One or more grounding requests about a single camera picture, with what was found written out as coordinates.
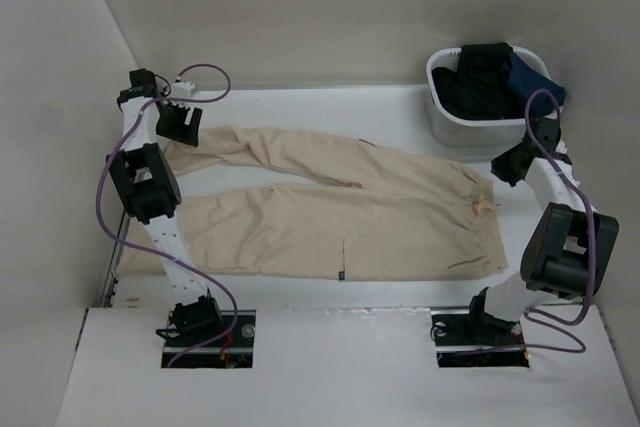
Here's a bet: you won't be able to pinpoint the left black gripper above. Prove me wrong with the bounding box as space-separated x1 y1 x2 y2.
155 98 200 147

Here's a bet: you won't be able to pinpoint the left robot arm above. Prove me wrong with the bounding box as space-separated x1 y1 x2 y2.
109 69 226 348

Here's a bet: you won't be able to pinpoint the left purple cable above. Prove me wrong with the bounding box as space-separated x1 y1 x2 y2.
97 62 239 368

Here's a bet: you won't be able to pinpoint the white laundry basket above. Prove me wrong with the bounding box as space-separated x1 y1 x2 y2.
426 45 560 148

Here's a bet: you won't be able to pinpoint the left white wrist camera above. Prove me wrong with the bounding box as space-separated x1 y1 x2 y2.
171 79 200 99

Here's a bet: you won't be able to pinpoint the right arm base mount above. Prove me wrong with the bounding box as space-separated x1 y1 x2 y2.
430 309 530 368

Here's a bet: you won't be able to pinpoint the beige trousers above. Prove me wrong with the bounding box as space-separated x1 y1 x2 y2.
117 125 510 282

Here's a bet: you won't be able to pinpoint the navy blue garment in basket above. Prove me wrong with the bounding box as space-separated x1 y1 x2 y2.
501 52 566 118

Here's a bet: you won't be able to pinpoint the purple cable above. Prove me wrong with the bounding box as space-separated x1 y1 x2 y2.
97 62 239 368
522 89 601 356

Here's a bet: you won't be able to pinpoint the black garment in basket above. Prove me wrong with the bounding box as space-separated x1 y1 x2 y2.
432 42 516 121

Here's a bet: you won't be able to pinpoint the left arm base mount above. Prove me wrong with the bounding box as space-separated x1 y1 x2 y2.
156 310 256 370

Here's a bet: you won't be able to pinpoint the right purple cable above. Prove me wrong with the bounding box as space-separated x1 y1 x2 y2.
522 89 601 356

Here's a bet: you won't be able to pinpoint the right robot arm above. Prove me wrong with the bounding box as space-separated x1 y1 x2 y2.
463 117 619 343

